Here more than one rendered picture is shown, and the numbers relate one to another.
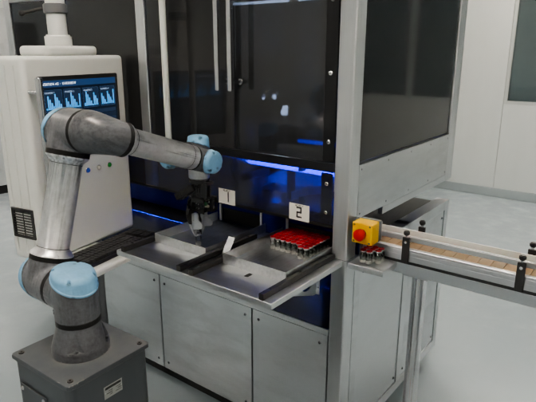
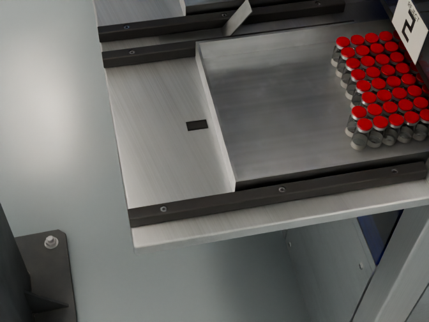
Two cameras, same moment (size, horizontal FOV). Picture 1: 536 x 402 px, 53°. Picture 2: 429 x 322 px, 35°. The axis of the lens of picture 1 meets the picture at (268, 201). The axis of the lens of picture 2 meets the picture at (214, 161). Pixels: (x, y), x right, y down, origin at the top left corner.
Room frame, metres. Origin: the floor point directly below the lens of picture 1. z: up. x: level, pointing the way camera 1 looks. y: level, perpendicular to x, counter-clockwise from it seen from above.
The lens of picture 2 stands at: (1.09, -0.34, 1.63)
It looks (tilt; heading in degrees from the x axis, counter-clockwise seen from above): 53 degrees down; 38
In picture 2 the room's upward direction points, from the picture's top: 3 degrees clockwise
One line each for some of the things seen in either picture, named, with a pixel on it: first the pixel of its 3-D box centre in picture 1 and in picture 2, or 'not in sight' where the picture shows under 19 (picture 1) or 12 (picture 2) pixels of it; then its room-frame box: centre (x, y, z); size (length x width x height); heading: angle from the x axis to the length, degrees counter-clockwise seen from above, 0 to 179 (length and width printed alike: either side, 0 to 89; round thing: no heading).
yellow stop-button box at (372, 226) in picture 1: (366, 230); not in sight; (1.66, -0.33, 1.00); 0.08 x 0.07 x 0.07; 143
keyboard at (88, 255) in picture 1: (112, 246); not in sight; (1.99, 0.62, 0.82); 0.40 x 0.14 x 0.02; 153
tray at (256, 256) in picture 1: (283, 252); (329, 98); (1.72, -0.06, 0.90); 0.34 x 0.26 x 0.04; 143
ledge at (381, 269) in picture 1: (374, 263); not in sight; (1.69, -0.36, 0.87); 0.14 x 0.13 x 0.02; 143
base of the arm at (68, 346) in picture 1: (79, 331); not in sight; (1.28, 0.51, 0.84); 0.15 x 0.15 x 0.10
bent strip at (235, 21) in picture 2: (218, 250); (204, 24); (1.71, 0.17, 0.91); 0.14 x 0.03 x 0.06; 142
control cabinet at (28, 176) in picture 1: (68, 147); not in sight; (2.10, 0.80, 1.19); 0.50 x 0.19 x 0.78; 153
